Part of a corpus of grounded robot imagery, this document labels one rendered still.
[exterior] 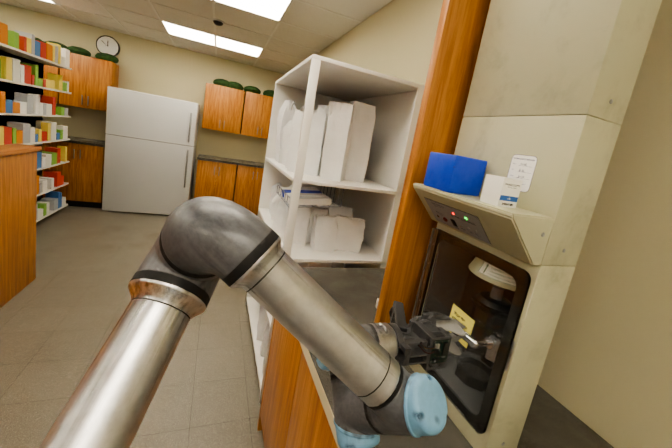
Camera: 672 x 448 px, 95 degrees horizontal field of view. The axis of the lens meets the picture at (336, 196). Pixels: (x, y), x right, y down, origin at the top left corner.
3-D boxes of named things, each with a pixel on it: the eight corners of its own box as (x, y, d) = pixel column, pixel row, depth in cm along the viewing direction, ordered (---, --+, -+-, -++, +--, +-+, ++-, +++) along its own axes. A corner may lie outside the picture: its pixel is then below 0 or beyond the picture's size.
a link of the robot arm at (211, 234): (227, 152, 43) (458, 381, 48) (204, 191, 50) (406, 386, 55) (156, 194, 35) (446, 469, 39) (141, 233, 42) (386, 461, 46)
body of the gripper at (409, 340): (447, 368, 64) (398, 375, 60) (422, 343, 72) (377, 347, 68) (455, 335, 63) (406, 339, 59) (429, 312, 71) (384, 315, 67)
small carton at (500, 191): (496, 203, 69) (503, 176, 68) (515, 208, 65) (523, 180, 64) (479, 200, 68) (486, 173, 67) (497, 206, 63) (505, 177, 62)
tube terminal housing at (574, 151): (463, 352, 108) (524, 132, 96) (555, 439, 79) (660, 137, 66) (404, 359, 99) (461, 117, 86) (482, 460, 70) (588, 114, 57)
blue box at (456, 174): (451, 188, 86) (459, 157, 85) (479, 196, 77) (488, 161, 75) (422, 184, 82) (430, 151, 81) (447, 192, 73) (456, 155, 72)
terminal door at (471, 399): (408, 347, 97) (437, 227, 91) (483, 438, 69) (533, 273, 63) (406, 348, 97) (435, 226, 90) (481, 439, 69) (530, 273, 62)
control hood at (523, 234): (437, 219, 91) (445, 186, 90) (542, 266, 62) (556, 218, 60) (404, 216, 87) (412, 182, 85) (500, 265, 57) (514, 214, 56)
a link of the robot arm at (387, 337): (359, 348, 66) (366, 313, 65) (378, 346, 68) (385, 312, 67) (376, 373, 59) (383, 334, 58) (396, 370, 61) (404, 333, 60)
